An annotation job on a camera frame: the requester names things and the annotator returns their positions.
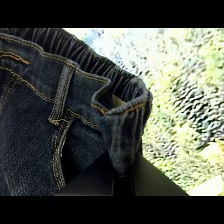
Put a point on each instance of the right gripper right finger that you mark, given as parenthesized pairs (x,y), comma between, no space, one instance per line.
(156,181)

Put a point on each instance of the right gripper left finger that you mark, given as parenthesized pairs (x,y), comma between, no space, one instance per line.
(91,181)

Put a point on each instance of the blue jeans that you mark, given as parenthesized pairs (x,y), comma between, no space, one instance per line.
(33,126)

